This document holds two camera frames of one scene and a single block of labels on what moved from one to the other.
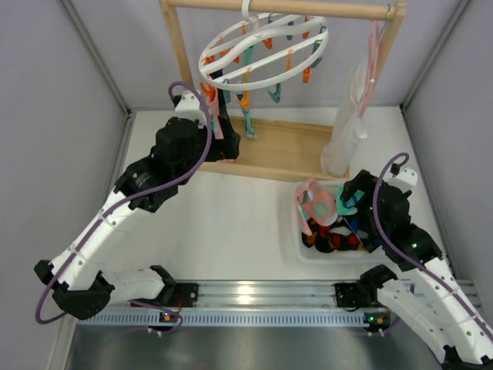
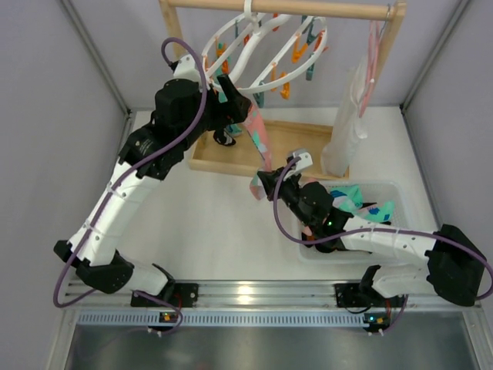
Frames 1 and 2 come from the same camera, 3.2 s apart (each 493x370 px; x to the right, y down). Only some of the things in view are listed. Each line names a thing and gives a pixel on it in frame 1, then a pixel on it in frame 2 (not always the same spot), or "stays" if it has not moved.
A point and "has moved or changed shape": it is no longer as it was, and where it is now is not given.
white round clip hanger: (263, 48) stays
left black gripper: (228, 142) → (239, 106)
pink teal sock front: (214, 112) has moved or changed shape
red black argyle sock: (327, 239) stays
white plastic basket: (306, 256) stays
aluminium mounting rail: (266, 294) stays
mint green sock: (250, 133) has moved or changed shape
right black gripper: (357, 189) → (277, 183)
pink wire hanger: (373, 41) stays
